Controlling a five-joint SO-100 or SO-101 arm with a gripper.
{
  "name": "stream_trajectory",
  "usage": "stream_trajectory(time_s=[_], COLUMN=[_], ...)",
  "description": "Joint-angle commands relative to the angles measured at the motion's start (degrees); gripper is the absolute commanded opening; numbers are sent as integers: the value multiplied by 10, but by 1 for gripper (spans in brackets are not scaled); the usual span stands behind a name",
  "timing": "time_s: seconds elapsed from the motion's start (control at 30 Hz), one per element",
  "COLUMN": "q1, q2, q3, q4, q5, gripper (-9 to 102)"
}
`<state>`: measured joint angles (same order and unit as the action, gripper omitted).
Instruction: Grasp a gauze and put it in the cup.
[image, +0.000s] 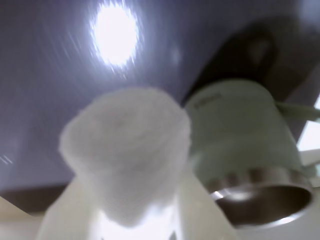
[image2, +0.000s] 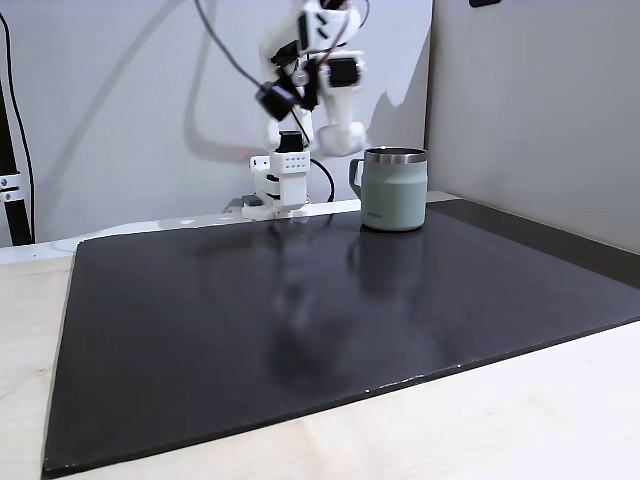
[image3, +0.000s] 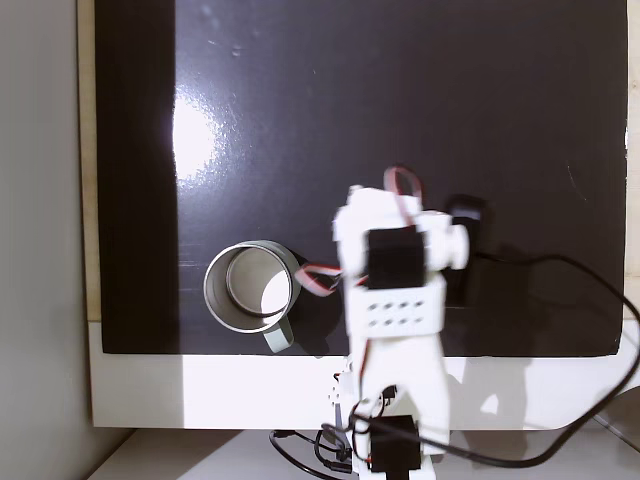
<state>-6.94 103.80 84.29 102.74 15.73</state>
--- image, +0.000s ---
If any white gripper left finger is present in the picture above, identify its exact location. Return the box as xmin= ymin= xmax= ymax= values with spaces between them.
xmin=36 ymin=172 xmax=106 ymax=240

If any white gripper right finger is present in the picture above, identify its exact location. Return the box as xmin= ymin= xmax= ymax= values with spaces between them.
xmin=171 ymin=159 xmax=240 ymax=240

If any white gauze roll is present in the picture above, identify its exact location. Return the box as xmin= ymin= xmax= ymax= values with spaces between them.
xmin=58 ymin=85 xmax=193 ymax=230

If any grey-green steel-rimmed mug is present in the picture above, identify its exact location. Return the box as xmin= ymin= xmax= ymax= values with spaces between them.
xmin=184 ymin=78 xmax=320 ymax=230

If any black table mat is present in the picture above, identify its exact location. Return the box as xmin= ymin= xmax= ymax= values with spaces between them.
xmin=0 ymin=0 xmax=320 ymax=216

